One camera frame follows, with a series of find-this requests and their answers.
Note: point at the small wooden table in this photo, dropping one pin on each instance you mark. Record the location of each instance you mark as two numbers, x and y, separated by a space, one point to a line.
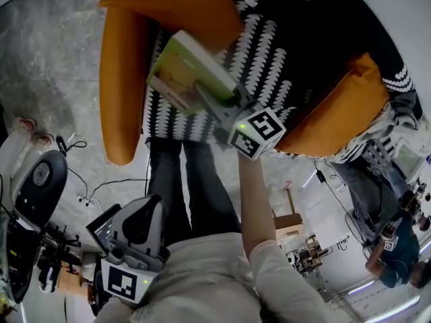
286 221

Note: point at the orange sofa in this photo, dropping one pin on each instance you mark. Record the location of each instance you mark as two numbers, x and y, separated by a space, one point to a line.
118 96

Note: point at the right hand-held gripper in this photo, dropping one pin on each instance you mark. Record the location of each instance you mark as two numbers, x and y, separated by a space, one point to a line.
266 123

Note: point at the white power strip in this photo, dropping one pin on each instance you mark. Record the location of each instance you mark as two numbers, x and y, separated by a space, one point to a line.
88 202

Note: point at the black mounted phone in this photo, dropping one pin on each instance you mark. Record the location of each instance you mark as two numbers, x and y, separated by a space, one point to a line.
101 231

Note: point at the orange cushion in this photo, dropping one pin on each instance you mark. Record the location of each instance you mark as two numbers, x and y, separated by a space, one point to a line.
336 116
175 8

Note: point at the black folding stand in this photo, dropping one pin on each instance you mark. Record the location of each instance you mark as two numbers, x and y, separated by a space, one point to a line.
59 247

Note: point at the black white striped blanket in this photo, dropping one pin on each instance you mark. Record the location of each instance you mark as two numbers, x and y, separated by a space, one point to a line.
303 29

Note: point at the person's white sweatshirt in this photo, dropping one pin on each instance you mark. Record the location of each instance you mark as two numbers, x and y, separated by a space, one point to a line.
202 281

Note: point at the person's dark trousers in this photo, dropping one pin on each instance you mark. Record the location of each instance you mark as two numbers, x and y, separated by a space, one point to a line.
202 187

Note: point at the brown cardboard box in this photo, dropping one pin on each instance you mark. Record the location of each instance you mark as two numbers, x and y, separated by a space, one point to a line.
72 281

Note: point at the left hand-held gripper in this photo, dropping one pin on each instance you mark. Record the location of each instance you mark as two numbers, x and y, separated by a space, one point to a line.
121 281

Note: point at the person's right forearm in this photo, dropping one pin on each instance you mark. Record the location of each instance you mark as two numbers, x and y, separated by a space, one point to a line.
252 197

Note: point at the white cabinet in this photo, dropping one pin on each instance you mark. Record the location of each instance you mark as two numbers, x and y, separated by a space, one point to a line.
409 160

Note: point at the black power adapter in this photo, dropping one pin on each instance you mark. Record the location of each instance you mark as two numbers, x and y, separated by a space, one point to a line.
61 144
320 175

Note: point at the pile of grey clothes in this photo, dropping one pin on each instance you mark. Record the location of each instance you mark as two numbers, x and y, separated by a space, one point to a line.
400 113

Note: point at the green book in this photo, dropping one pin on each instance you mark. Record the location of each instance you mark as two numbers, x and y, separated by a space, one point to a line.
178 76

